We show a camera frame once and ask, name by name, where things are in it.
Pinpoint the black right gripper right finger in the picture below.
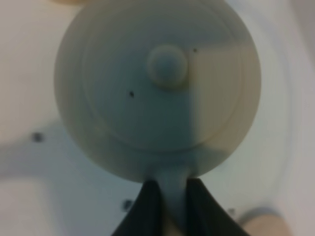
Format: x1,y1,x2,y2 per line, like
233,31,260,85
186,178,248,236

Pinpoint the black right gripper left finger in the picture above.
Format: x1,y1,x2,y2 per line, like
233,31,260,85
112,180,162,236

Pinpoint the beige ceramic teapot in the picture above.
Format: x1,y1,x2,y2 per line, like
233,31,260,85
54,0,261,236

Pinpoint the beige near cup saucer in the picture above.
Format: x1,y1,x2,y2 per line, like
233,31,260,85
238,207,293,236

